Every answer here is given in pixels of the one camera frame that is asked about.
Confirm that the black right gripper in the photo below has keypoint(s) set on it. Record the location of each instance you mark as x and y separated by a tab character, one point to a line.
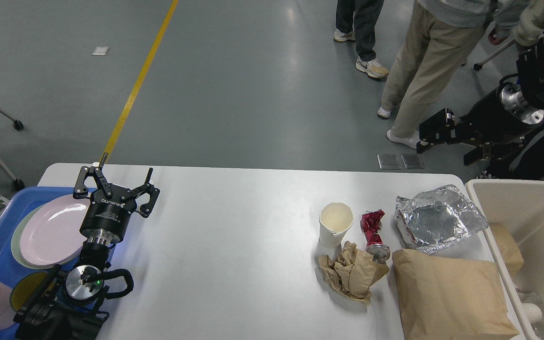
502	116

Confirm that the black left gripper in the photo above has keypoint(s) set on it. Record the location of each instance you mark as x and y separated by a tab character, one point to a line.
107	218

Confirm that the pink plate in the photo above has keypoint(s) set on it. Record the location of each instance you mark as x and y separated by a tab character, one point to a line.
52	235

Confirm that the teal mug yellow inside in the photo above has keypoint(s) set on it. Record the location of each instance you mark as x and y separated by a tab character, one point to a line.
25	288

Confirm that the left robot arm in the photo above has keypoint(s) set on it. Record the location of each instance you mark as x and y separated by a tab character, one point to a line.
66	304

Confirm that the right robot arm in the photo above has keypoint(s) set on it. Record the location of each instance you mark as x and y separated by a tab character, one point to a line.
530	76

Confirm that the metal floor plate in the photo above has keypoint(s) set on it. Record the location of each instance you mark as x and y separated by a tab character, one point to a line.
392	161

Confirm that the seated person in black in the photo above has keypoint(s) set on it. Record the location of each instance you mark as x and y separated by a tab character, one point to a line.
536	151

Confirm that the crumpled silver foil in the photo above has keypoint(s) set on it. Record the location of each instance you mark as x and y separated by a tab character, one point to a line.
438	219

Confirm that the person in khaki trousers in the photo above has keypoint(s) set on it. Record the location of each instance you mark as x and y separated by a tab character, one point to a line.
440	36

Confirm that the green plate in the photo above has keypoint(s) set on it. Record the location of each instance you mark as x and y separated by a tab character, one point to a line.
15	243

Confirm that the beige plastic bin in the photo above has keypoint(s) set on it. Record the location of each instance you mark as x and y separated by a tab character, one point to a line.
518	205

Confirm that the crushed red can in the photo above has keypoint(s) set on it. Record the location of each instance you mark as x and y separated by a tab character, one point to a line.
371	225

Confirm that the brown paper in bin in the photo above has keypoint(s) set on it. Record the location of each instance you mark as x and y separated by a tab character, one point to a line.
508	248

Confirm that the blue plastic tray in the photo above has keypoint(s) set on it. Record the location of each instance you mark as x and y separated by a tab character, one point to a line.
11	272

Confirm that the white paper cup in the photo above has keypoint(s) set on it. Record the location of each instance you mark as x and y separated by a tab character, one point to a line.
335	220

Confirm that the person in dark jeans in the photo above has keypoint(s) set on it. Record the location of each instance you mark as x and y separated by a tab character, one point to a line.
355	20

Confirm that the brown paper bag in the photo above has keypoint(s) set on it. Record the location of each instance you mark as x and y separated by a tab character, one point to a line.
443	298

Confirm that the crumpled brown paper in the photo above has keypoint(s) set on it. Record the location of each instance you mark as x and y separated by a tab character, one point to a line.
352	273

